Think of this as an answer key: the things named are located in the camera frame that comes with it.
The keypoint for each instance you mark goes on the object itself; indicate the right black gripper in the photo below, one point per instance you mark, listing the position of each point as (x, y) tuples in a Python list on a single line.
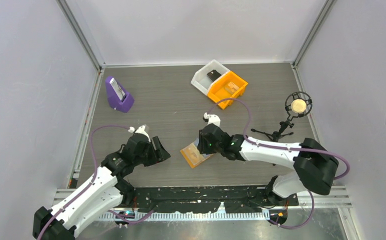
[(202, 146)]

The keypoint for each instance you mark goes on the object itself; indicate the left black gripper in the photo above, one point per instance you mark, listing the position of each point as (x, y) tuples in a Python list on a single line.
[(162, 154)]

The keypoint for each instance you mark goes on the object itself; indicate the orange card holder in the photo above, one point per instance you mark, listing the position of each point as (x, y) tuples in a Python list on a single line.
[(192, 156)]

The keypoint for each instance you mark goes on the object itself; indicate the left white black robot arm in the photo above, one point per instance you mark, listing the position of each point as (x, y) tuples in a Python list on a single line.
[(104, 190)]

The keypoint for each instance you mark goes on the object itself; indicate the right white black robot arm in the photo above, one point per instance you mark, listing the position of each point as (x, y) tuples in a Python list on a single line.
[(312, 169)]

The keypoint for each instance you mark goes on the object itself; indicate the clear card in orange bin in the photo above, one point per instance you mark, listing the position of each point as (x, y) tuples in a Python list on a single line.
[(231, 87)]

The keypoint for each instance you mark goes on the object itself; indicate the black card in white bin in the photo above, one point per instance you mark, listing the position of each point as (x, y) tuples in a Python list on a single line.
[(213, 75)]

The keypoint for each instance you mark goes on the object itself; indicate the white card in purple stand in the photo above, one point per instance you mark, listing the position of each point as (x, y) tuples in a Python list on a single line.
[(117, 89)]

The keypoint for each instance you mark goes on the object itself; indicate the orange plastic bin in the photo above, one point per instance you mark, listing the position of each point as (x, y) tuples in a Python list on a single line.
[(217, 91)]

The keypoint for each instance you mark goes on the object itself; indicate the white plastic bin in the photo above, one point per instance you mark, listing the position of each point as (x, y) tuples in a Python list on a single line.
[(200, 80)]

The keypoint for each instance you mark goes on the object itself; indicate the black microphone tripod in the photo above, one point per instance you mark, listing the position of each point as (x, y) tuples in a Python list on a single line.
[(279, 134)]

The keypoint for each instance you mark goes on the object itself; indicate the purple stand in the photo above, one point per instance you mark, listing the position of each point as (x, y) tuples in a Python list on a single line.
[(114, 101)]

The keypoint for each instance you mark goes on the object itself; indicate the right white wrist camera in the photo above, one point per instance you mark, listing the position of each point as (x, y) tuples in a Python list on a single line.
[(211, 119)]

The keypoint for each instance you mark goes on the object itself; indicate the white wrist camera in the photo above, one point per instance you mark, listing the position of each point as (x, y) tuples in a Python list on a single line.
[(141, 130), (211, 119)]

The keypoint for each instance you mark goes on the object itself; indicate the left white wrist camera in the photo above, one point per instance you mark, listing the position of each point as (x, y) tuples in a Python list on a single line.
[(141, 130)]

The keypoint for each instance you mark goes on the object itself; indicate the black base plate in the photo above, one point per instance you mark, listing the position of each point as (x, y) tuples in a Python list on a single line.
[(203, 199)]

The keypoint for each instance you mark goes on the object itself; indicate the microphone with shock mount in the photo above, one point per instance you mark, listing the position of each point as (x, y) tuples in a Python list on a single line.
[(298, 104)]

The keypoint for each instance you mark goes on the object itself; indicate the aluminium frame rail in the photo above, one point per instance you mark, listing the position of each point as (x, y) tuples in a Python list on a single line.
[(222, 213)]

